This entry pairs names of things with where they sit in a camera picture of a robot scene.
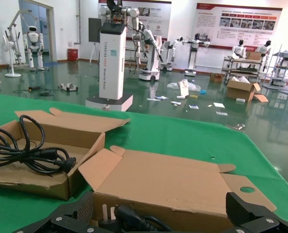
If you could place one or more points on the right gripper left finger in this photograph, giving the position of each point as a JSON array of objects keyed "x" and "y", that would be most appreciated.
[{"x": 83, "y": 208}]

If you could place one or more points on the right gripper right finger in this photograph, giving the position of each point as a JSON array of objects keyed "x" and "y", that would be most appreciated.
[{"x": 236, "y": 208}]

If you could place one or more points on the brown open cardboard box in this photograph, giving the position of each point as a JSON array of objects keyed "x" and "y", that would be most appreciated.
[
  {"x": 61, "y": 136},
  {"x": 170, "y": 179}
]

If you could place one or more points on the small printed cardboard box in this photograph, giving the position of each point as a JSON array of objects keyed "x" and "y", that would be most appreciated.
[{"x": 216, "y": 77}]

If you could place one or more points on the closed cardboard box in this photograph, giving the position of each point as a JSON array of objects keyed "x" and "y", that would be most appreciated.
[{"x": 253, "y": 55}]

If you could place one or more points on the green tablecloth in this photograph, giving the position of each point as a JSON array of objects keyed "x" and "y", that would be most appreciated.
[{"x": 182, "y": 136}]

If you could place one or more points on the white paper sheet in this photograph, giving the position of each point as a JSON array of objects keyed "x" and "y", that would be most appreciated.
[{"x": 219, "y": 105}]

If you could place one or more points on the large open cardboard carton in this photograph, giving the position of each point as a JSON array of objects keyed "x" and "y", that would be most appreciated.
[{"x": 238, "y": 91}]

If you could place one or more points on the grey device on floor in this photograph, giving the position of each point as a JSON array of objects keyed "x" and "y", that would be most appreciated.
[{"x": 68, "y": 87}]

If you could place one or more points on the clear plastic bag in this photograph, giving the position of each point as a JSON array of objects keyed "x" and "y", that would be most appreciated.
[{"x": 195, "y": 87}]

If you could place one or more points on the black tool on floor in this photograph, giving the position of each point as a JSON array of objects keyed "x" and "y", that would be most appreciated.
[{"x": 35, "y": 88}]

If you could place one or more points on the white paper bag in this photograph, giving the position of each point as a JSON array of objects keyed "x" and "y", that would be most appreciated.
[{"x": 183, "y": 88}]

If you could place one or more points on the metal equipment rack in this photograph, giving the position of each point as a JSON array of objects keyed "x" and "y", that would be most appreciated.
[{"x": 279, "y": 80}]

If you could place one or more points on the metal shelf cart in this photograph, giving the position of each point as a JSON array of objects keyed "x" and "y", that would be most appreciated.
[{"x": 241, "y": 71}]

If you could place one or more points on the white column mobile robot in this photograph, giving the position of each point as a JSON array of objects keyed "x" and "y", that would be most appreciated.
[{"x": 111, "y": 60}]

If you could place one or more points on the red bin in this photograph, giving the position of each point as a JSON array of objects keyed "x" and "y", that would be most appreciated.
[{"x": 72, "y": 54}]

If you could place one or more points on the white robot with spread arms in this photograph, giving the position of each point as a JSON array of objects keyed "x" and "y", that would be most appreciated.
[{"x": 192, "y": 58}]

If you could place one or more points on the white black-headed humanoid robot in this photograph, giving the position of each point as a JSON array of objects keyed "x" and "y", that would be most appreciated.
[
  {"x": 262, "y": 48},
  {"x": 238, "y": 49}
]

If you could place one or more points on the white armed mobile robot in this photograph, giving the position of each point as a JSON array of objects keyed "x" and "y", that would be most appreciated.
[{"x": 151, "y": 60}]

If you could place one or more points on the white standing fan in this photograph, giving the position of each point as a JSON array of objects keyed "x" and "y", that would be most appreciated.
[{"x": 9, "y": 44}]

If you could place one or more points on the black screen on easel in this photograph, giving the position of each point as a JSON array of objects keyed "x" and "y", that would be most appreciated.
[{"x": 95, "y": 29}]

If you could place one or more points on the wide red white wall poster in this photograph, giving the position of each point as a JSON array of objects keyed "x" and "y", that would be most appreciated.
[{"x": 243, "y": 31}]

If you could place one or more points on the white hoist frame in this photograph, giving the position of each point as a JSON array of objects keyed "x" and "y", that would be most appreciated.
[{"x": 13, "y": 21}]

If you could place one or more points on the wall poster with robot photo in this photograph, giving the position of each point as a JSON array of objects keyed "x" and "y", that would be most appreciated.
[{"x": 158, "y": 21}]

